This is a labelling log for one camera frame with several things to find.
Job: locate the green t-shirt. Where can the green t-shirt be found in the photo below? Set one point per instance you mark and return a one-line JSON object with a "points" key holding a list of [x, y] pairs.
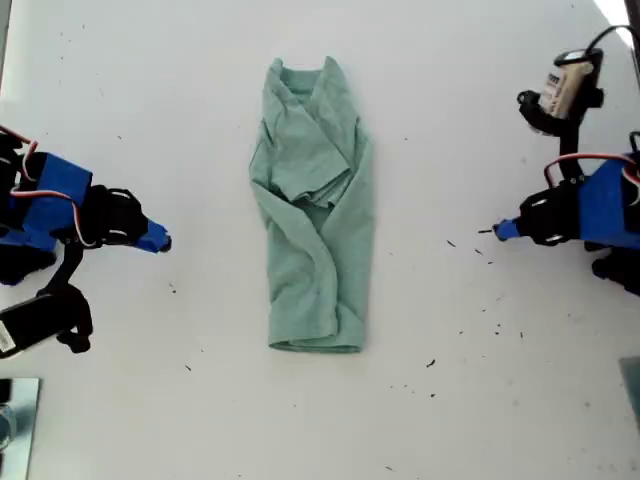
{"points": [[300, 280]]}

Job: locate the black camera stalk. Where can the black camera stalk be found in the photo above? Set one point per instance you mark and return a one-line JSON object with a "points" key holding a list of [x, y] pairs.
{"points": [[67, 265], [570, 155]]}

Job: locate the black camera box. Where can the black camera box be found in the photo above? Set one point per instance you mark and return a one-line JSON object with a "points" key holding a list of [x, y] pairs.
{"points": [[35, 320], [565, 90]]}

